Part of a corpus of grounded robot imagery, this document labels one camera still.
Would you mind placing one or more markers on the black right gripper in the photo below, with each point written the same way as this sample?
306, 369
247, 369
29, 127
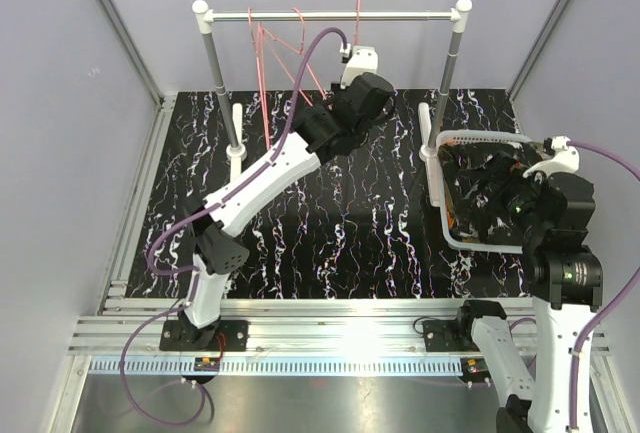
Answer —
506, 171

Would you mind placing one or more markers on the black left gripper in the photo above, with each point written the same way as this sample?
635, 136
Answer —
337, 92

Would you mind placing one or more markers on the black white patterned trousers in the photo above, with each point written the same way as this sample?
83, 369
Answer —
464, 168

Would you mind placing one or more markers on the pink wire hanger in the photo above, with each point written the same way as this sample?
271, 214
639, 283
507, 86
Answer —
257, 43
298, 50
356, 39

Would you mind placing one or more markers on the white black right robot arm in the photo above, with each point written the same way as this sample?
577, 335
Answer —
551, 206

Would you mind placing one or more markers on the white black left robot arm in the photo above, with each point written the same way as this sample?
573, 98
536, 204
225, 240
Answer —
319, 133

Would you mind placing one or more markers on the white metal clothes rack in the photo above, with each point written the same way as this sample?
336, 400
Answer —
330, 15

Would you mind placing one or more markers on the white plastic laundry basket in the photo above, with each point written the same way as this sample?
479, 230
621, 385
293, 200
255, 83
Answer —
468, 137

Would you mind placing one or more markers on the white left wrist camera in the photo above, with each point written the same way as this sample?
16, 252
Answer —
358, 60

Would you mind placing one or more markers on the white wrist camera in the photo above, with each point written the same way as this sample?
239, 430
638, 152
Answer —
561, 157
358, 60

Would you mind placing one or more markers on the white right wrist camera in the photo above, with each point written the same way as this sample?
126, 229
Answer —
561, 157

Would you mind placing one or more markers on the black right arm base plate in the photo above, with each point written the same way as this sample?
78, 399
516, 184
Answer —
442, 336

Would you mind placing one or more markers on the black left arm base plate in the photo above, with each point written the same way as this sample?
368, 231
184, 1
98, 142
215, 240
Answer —
225, 335

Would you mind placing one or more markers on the aluminium extrusion rail frame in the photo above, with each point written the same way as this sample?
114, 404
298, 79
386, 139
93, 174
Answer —
364, 329

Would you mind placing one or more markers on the white slotted cable duct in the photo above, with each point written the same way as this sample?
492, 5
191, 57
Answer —
278, 366

